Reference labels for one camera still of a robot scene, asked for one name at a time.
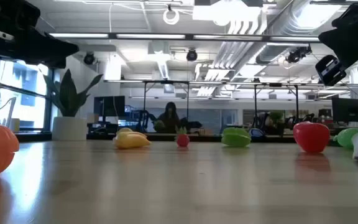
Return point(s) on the red toy strawberry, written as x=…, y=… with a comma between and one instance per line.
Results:
x=182, y=140

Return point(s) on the green background plant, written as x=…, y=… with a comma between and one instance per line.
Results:
x=276, y=118

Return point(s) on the black ceiling-mounted device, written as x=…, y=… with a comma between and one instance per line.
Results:
x=297, y=55

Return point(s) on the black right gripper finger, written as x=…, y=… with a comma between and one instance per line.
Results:
x=346, y=54
x=343, y=37

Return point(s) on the snake plant in white pot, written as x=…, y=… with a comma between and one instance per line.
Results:
x=69, y=127

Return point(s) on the black metal rig frame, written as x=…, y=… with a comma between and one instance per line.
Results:
x=255, y=105
x=144, y=105

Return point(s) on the black round ceiling camera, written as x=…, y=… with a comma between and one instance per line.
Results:
x=89, y=58
x=191, y=55

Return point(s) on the green toy starfruit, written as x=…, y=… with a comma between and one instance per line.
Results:
x=235, y=137

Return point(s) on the light green oval toy fruit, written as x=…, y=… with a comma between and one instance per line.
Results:
x=345, y=138

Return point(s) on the red plastic apple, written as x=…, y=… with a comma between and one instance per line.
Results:
x=311, y=137

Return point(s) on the white cup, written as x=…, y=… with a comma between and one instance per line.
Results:
x=14, y=125

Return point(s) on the yellow toy banana bunch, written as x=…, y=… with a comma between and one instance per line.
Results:
x=132, y=140

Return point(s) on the black computer monitor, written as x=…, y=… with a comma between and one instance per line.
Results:
x=349, y=110
x=109, y=105

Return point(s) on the person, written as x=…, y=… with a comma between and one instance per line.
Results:
x=169, y=119

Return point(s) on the long LED light bar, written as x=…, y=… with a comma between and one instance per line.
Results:
x=151, y=36

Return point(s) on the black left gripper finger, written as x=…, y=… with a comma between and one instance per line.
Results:
x=54, y=53
x=57, y=43

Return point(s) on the yellow toy lemon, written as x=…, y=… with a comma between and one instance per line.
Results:
x=125, y=129

